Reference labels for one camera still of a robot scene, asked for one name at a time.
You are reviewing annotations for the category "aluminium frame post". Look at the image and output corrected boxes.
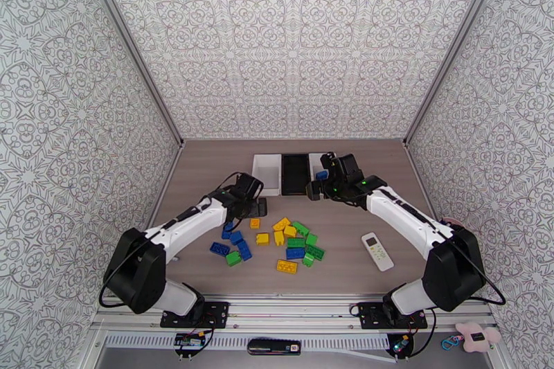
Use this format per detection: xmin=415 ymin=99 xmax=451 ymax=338
xmin=402 ymin=0 xmax=516 ymax=148
xmin=74 ymin=0 xmax=186 ymax=149

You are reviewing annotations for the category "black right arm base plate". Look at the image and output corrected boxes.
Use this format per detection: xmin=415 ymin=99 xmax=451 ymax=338
xmin=358 ymin=302 xmax=429 ymax=331

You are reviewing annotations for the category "aluminium table edge rail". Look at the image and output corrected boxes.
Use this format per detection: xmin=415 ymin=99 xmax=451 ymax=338
xmin=147 ymin=141 xmax=186 ymax=231
xmin=402 ymin=141 xmax=445 ymax=226

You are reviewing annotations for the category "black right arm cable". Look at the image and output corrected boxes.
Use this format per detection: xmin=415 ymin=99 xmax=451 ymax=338
xmin=368 ymin=190 xmax=508 ymax=306

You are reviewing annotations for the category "white plastic bin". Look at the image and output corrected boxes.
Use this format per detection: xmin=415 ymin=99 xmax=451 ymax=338
xmin=308 ymin=152 xmax=339 ymax=185
xmin=251 ymin=153 xmax=283 ymax=198

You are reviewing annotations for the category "white remote control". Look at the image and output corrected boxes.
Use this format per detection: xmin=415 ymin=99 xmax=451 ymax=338
xmin=361 ymin=231 xmax=395 ymax=272

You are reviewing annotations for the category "pink plush toy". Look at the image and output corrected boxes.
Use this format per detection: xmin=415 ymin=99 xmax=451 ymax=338
xmin=454 ymin=322 xmax=502 ymax=354

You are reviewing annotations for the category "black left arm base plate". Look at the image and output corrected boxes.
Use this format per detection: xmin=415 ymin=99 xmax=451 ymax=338
xmin=160 ymin=301 xmax=229 ymax=330

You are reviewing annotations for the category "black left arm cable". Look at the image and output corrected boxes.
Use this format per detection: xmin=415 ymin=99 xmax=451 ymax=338
xmin=98 ymin=172 xmax=241 ymax=309

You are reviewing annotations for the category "black plastic bin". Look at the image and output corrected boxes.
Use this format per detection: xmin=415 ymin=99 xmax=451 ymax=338
xmin=280 ymin=153 xmax=312 ymax=197

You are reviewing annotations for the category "aluminium mounting rail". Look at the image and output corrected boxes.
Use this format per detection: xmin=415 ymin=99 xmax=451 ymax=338
xmin=93 ymin=293 xmax=497 ymax=335

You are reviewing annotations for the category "black device with white label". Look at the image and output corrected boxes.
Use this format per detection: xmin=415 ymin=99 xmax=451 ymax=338
xmin=247 ymin=338 xmax=303 ymax=357

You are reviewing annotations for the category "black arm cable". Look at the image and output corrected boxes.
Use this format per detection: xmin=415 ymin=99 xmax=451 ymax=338
xmin=98 ymin=172 xmax=241 ymax=309
xmin=368 ymin=190 xmax=508 ymax=306

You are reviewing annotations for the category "white slotted cable duct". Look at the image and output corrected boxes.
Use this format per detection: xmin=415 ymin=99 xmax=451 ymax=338
xmin=103 ymin=334 xmax=391 ymax=349

